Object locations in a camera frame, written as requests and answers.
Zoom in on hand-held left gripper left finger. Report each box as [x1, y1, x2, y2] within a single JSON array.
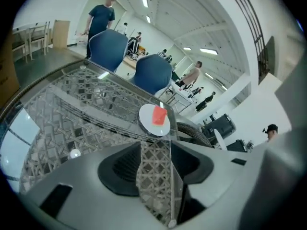
[[19, 141, 170, 230]]

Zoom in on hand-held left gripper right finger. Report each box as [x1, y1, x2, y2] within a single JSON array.
[[169, 139, 267, 226]]

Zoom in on red watermelon slice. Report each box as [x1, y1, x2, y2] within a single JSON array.
[[151, 105, 168, 127]]

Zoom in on white round plate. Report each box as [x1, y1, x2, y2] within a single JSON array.
[[138, 103, 172, 137]]

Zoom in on glass-top wicker table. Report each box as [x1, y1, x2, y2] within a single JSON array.
[[0, 58, 201, 228]]

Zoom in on black equipment case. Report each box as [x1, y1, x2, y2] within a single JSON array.
[[226, 139, 249, 153]]

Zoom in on white round table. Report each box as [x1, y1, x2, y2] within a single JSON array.
[[213, 128, 228, 151]]

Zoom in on black monitor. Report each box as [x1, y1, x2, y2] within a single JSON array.
[[201, 113, 237, 139]]

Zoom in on black wicker chair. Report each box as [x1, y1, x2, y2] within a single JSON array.
[[176, 121, 214, 149]]

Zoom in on white metal table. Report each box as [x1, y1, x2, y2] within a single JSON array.
[[157, 80, 195, 108]]

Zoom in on rectangular ceiling light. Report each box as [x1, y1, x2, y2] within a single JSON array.
[[199, 47, 219, 56]]

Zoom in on blue chair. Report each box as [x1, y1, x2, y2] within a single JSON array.
[[87, 29, 129, 73], [129, 54, 174, 96]]

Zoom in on light wooden table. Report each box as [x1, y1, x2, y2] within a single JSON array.
[[121, 52, 147, 69]]

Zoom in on large flat cardboard box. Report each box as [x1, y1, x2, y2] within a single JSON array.
[[0, 31, 22, 109]]

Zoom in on black window grille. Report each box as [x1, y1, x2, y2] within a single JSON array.
[[223, 0, 270, 73]]

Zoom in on upright cardboard panel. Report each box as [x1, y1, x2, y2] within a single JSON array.
[[52, 20, 71, 49]]

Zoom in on white wooden chairs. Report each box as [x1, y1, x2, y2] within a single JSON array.
[[11, 21, 51, 64]]

